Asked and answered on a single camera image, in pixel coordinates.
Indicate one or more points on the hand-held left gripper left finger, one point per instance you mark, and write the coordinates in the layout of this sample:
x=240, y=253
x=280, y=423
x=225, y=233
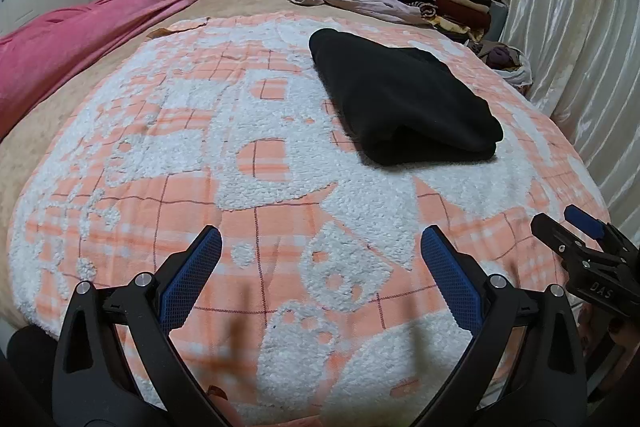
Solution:
x=192, y=277

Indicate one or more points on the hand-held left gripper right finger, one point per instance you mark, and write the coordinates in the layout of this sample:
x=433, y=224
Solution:
x=450, y=277

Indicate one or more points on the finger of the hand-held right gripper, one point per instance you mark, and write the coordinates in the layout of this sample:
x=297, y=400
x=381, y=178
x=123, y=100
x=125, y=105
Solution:
x=555, y=232
x=585, y=219

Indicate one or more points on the black sweater with orange cuffs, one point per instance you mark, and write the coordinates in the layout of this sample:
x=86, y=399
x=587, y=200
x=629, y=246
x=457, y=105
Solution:
x=400, y=97

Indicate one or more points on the white plastic bag of clothes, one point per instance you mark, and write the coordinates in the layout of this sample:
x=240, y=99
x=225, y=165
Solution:
x=520, y=74

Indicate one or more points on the person's right hand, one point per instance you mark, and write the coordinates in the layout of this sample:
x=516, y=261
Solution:
x=597, y=332

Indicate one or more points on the orange plaid fleece blanket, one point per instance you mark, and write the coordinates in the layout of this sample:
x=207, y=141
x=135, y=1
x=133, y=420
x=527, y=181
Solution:
x=200, y=132

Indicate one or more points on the white satin curtain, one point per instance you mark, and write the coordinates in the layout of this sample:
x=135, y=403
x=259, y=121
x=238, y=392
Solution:
x=575, y=32

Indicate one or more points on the pink quilt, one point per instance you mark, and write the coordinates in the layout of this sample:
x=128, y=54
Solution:
x=100, y=22

